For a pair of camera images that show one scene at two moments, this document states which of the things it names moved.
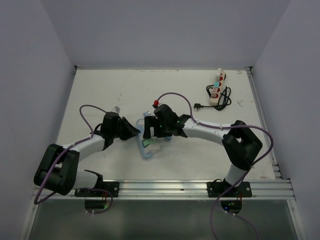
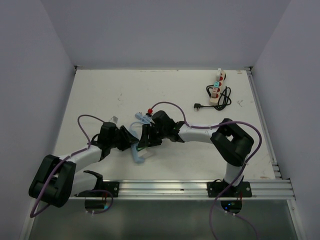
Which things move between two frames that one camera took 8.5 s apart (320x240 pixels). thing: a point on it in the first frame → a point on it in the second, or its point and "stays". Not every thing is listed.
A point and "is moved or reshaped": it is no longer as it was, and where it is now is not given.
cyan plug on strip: x=216 y=84 stays
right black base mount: x=216 y=189 stays
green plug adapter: x=146 y=142 is moved or reshaped
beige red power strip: x=215 y=95 stays
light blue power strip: x=146 y=151 → x=136 y=157
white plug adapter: x=152 y=149 → x=144 y=154
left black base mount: x=112 y=186 stays
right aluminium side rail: x=266 y=132 stays
